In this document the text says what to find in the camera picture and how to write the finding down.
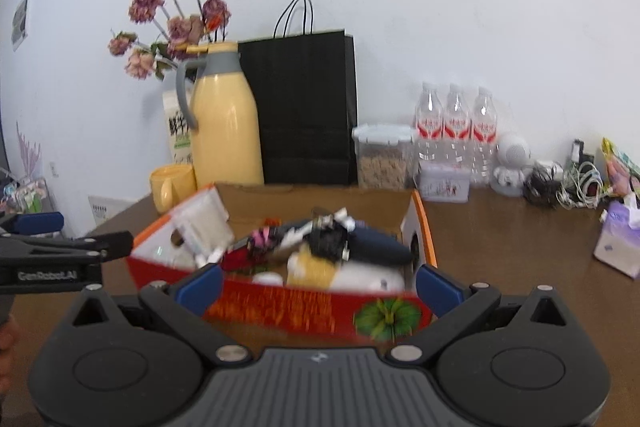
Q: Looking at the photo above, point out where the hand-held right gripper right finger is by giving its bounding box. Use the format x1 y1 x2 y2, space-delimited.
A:
385 263 573 368

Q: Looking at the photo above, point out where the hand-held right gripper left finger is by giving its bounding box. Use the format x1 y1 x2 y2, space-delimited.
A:
59 263 257 369

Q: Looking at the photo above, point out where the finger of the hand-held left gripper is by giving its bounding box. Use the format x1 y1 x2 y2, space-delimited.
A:
0 212 65 238
0 231 134 264

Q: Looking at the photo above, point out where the red artificial flower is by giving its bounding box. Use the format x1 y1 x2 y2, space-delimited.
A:
220 247 261 273

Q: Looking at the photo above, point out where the navy glasses case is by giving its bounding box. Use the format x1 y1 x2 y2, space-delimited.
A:
350 227 416 267

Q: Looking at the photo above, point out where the pink black striped sock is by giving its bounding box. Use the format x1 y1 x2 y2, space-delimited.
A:
247 227 301 260

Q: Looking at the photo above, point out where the red cardboard box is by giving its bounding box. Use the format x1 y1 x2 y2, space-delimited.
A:
125 182 438 343

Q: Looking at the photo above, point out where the white fuzzy sock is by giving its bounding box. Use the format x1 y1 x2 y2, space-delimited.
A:
280 224 321 250

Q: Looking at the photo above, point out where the person's left hand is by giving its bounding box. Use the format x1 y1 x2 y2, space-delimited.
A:
0 314 22 393

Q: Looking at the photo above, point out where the white vent box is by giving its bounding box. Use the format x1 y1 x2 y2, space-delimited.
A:
87 195 141 228

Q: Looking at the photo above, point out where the white plastic packet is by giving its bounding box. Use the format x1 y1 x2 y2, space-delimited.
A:
170 187 236 258

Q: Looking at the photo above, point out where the yellow white plush toy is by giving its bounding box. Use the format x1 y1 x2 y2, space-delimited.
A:
286 252 407 294

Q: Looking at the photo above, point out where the yellow mug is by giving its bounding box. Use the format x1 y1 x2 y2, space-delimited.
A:
150 163 198 214

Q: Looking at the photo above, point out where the white printed tin box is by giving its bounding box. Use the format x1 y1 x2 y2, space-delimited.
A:
417 161 472 202

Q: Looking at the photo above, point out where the clear cereal container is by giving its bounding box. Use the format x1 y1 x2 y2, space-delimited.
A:
351 123 418 190

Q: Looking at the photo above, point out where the white milk carton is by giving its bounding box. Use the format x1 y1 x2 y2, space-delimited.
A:
162 89 195 165

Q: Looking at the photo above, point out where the yellow thermos jug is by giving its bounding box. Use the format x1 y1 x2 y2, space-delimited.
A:
175 42 265 188

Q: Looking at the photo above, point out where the white robot speaker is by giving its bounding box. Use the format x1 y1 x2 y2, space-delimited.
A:
490 133 532 198

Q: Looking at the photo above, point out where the clear water bottle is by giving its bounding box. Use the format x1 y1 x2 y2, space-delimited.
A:
470 87 500 185
414 82 446 158
442 83 473 168

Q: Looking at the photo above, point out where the purple white tissue pack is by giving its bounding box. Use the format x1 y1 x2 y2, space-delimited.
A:
592 194 640 280

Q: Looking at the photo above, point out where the black charger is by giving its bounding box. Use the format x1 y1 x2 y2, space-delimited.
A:
570 139 596 168

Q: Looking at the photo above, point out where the black paper bag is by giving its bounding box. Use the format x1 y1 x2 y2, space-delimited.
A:
237 0 359 188

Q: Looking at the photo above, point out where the colourful snack packet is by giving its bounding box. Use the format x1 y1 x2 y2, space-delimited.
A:
600 137 640 198

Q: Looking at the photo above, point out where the dried pink flower bouquet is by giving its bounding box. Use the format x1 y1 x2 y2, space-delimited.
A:
107 0 233 82

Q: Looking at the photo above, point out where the purple wall sticker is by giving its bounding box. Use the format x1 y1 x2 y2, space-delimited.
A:
15 122 43 180

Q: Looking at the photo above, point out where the black cable bundle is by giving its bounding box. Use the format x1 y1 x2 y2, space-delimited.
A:
522 162 563 208

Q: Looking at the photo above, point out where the white cable bundle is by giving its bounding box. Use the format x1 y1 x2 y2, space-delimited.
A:
557 162 606 210

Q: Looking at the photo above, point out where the wall paper notice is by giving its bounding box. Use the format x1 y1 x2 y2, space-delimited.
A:
11 0 32 52

